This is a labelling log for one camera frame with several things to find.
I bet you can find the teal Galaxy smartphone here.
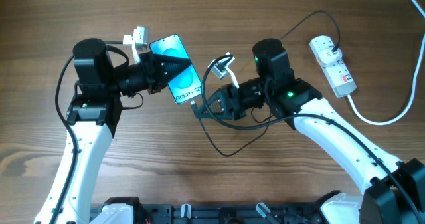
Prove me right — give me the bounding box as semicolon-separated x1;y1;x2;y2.
149;34;202;104

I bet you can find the black USB charging cable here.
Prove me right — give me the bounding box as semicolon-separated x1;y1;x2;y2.
189;9;342;158

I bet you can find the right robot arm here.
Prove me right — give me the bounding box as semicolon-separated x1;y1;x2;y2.
193;38;424;223

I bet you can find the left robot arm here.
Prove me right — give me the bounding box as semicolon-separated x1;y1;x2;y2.
34;38;191;223

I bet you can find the white USB charger plug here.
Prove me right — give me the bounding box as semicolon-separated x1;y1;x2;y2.
317;49;342;67

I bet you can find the white power strip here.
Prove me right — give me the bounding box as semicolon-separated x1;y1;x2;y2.
309;35;357;98

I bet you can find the black right camera cable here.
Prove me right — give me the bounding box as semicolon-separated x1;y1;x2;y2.
201;54;425;224

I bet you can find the black camera cable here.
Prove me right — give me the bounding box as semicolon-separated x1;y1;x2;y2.
201;54;425;224
46;41;144;224

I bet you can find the black left camera cable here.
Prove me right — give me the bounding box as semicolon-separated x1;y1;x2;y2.
46;41;144;224

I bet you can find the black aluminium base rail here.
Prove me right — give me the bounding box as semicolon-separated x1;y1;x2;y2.
80;202;376;224

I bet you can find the white power strip cord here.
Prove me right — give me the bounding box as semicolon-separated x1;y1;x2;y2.
347;0;425;126

